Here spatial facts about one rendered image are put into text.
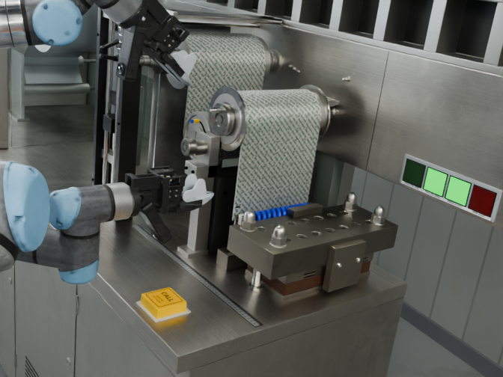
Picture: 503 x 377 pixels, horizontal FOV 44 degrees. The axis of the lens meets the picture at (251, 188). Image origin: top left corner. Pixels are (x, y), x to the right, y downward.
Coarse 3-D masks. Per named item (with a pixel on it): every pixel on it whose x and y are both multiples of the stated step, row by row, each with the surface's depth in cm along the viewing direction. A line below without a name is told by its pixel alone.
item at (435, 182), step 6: (432, 174) 139; (438, 174) 138; (444, 174) 136; (426, 180) 140; (432, 180) 139; (438, 180) 138; (444, 180) 137; (426, 186) 141; (432, 186) 139; (438, 186) 138; (444, 186) 137; (438, 192) 138
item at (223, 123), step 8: (216, 104) 142; (224, 104) 140; (224, 112) 140; (232, 112) 139; (216, 120) 143; (224, 120) 140; (232, 120) 139; (216, 128) 143; (224, 128) 140; (232, 128) 140
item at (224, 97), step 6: (222, 96) 143; (228, 96) 141; (318, 96) 155; (216, 102) 145; (228, 102) 141; (234, 102) 139; (234, 108) 139; (240, 114) 138; (240, 120) 138; (240, 126) 139; (234, 132) 140; (222, 138) 144; (228, 138) 143; (234, 138) 141
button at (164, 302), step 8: (168, 288) 132; (144, 296) 128; (152, 296) 128; (160, 296) 129; (168, 296) 129; (176, 296) 129; (144, 304) 128; (152, 304) 126; (160, 304) 126; (168, 304) 126; (176, 304) 127; (184, 304) 128; (152, 312) 126; (160, 312) 125; (168, 312) 126; (176, 312) 127
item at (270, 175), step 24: (264, 144) 144; (288, 144) 149; (312, 144) 154; (240, 168) 142; (264, 168) 147; (288, 168) 152; (312, 168) 157; (240, 192) 145; (264, 192) 149; (288, 192) 154
